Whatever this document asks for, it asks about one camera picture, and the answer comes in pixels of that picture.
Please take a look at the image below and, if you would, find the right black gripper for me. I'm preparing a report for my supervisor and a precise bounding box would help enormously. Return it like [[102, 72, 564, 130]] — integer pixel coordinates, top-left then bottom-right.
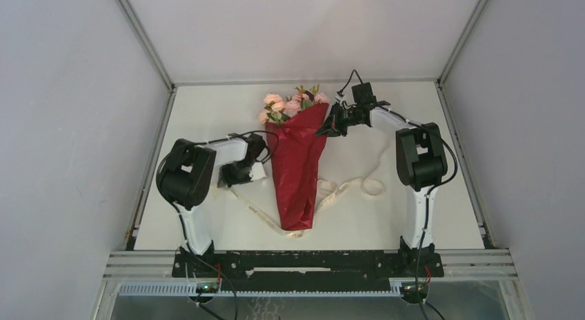
[[315, 101, 360, 137]]

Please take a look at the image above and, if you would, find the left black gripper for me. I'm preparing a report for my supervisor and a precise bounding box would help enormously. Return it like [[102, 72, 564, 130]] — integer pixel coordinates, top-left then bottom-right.
[[217, 160, 254, 188]]

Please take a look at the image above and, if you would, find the pink flower stem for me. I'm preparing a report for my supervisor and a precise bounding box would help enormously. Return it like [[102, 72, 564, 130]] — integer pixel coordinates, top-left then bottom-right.
[[263, 94, 288, 124], [310, 84, 330, 104], [284, 85, 319, 117], [259, 110, 279, 125]]

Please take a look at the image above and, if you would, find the red wrapping paper sheet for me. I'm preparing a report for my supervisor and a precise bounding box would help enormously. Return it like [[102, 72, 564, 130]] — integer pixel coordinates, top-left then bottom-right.
[[265, 103, 328, 231]]

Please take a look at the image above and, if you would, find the cream ribbon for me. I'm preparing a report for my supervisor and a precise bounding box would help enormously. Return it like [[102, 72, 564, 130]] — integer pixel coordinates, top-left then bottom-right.
[[226, 144, 390, 239]]

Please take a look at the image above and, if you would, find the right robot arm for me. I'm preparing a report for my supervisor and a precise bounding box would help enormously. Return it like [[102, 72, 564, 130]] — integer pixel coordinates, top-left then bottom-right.
[[315, 83, 452, 276]]

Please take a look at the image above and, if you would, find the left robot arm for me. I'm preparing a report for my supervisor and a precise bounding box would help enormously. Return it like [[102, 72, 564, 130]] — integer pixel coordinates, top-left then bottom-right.
[[155, 131, 273, 277]]

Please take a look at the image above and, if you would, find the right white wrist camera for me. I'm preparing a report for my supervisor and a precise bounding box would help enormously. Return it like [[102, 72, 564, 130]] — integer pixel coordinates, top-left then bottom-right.
[[335, 91, 346, 107]]

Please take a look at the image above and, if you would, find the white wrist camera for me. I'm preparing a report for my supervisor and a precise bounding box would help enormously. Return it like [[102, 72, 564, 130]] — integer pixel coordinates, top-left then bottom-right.
[[335, 91, 346, 107], [249, 162, 267, 181]]

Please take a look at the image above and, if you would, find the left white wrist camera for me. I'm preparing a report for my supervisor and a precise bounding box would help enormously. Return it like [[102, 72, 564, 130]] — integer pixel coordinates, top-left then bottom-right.
[[249, 162, 267, 181]]

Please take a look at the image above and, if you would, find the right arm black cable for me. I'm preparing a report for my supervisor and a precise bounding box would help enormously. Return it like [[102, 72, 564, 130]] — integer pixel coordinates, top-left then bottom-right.
[[337, 69, 459, 320]]

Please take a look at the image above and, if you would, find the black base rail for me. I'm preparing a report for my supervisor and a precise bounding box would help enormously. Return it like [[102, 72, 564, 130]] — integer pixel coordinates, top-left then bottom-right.
[[172, 249, 445, 293]]

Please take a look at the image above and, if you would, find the white cable duct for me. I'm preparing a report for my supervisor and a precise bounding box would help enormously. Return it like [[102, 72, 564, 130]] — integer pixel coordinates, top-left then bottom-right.
[[117, 281, 403, 298]]

